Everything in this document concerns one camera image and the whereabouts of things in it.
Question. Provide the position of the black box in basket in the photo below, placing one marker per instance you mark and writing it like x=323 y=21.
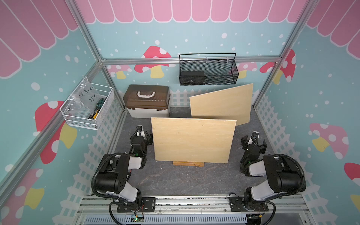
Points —
x=192 y=78

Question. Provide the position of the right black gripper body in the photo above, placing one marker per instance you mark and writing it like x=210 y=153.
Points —
x=246 y=148

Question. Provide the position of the clear plastic labelled bag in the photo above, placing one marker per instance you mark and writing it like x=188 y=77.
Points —
x=84 y=98

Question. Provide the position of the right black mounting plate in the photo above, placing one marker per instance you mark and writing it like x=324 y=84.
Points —
x=238 y=204

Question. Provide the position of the black mesh wall basket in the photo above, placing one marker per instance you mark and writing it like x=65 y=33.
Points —
x=219 y=68

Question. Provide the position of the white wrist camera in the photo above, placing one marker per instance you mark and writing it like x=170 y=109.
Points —
x=255 y=136
x=140 y=132

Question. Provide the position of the plywood board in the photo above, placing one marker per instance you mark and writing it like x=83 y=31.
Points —
x=228 y=104
x=192 y=140

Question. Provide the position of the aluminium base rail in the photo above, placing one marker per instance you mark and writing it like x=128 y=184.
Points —
x=196 y=210

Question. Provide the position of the wooden easel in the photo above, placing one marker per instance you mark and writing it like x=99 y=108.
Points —
x=189 y=164

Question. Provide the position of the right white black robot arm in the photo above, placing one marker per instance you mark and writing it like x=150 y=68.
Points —
x=284 y=175

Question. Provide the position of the green circuit board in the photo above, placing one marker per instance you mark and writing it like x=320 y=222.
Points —
x=137 y=219

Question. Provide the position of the white wire wall basket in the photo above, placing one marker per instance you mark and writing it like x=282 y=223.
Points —
x=81 y=120

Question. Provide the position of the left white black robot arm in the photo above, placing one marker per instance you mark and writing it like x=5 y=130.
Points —
x=110 y=179

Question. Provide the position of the black mounting plate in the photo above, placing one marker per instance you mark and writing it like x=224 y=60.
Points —
x=238 y=204
x=147 y=204

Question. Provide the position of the green yellow screwdriver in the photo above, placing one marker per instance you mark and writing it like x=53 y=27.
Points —
x=98 y=107

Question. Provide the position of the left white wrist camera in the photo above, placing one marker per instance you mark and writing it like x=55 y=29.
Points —
x=140 y=132

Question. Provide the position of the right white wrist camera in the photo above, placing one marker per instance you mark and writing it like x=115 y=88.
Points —
x=255 y=136

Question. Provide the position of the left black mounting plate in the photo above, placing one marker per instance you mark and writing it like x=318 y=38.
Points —
x=147 y=204

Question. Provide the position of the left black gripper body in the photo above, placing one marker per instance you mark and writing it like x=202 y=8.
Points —
x=147 y=142

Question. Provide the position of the brown lid storage box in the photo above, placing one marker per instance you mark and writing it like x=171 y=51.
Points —
x=147 y=101

